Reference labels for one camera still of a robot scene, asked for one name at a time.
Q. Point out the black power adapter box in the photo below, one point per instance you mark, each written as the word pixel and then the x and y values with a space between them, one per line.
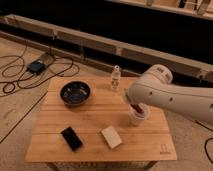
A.
pixel 36 67

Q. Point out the white pepper shaker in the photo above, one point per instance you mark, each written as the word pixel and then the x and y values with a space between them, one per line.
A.
pixel 115 78

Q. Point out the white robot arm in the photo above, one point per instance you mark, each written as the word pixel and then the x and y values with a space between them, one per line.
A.
pixel 154 87

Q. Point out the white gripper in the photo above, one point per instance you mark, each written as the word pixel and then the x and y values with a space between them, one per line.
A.
pixel 137 108

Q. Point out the black smartphone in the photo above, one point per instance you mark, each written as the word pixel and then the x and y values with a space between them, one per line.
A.
pixel 71 138

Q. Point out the dark ceramic bowl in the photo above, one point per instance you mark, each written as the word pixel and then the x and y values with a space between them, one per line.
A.
pixel 75 93

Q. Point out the white ceramic cup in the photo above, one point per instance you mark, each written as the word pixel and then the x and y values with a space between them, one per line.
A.
pixel 137 118

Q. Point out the white rectangular sponge block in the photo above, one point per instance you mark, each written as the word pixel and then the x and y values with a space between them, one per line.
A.
pixel 111 136

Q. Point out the wooden table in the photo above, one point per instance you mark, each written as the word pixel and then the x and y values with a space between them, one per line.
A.
pixel 150 141

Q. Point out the wooden wall rail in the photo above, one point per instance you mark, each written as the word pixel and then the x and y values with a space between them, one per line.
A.
pixel 175 63

